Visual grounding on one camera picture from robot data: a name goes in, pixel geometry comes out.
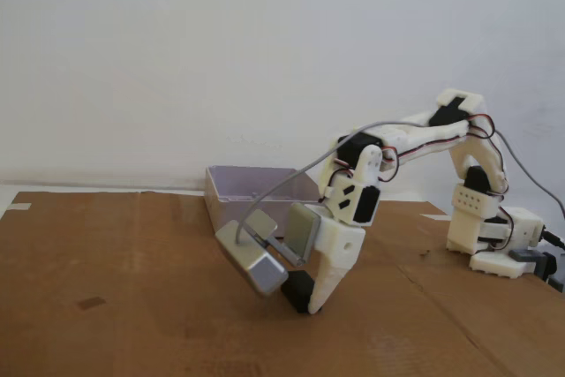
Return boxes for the black power cable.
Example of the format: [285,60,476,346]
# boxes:
[541,229,565,251]

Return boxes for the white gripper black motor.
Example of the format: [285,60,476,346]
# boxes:
[307,173,381,313]

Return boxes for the white plastic open box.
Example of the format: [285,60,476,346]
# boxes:
[204,165,328,240]

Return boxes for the grey black table clamp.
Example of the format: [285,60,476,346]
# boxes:
[509,248,565,294]

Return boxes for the black rectangular block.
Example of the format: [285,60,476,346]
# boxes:
[280,269,328,314]

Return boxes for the silver webcam with clip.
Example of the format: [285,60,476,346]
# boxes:
[215,202,322,298]

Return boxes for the brown cardboard sheet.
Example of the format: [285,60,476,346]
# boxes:
[0,190,565,377]

